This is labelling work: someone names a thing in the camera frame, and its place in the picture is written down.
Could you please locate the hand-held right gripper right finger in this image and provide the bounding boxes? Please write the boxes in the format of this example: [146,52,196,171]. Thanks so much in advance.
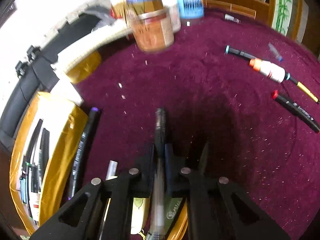
[164,142,292,240]

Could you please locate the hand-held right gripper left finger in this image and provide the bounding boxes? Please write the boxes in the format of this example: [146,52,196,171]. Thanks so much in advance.
[30,143,155,240]

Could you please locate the clear gel pen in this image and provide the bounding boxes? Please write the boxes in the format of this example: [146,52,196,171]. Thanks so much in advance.
[147,108,167,240]

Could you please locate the gold pen box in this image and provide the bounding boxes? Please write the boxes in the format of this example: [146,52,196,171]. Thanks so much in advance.
[9,92,89,233]

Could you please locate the silver pen barrel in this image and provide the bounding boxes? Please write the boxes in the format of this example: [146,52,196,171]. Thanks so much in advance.
[106,160,118,181]

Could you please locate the green flat case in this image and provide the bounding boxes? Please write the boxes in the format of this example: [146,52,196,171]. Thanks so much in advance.
[131,197,186,230]

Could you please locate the black marker purple caps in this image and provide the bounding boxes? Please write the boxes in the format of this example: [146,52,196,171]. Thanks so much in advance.
[67,107,101,201]

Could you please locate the bundle of pens in box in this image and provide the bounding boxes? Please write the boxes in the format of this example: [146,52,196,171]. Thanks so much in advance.
[19,118,51,226]

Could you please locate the white paper sheet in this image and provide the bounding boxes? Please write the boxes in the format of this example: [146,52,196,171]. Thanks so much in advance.
[51,79,85,106]

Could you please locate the gold box lid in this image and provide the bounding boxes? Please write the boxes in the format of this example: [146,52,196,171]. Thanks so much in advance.
[66,51,102,85]

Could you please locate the clear jar brown contents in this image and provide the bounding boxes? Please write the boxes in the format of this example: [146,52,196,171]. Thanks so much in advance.
[125,7,175,53]

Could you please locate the white glue bottle orange cap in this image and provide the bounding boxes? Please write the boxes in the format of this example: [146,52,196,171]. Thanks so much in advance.
[249,58,287,84]

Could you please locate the black marker red caps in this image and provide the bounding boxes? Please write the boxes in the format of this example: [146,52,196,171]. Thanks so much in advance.
[272,90,320,133]

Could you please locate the black padded seat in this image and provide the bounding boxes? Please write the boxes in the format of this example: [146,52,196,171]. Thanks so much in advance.
[0,12,111,141]

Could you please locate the small blue clear cap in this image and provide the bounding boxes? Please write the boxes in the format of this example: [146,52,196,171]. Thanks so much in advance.
[268,42,284,62]

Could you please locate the yellow and black pen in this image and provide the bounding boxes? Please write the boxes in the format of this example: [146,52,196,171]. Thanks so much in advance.
[285,73,320,104]

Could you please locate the white plastic bottle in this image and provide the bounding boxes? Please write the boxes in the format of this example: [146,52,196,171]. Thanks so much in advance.
[160,0,181,33]

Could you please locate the black clips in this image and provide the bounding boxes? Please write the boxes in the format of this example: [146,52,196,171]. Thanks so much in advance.
[14,44,42,76]

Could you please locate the wooden cabinet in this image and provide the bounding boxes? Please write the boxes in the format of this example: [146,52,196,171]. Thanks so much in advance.
[202,0,271,26]

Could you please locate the bamboo painting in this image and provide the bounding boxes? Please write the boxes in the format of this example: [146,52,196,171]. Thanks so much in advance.
[271,0,301,36]

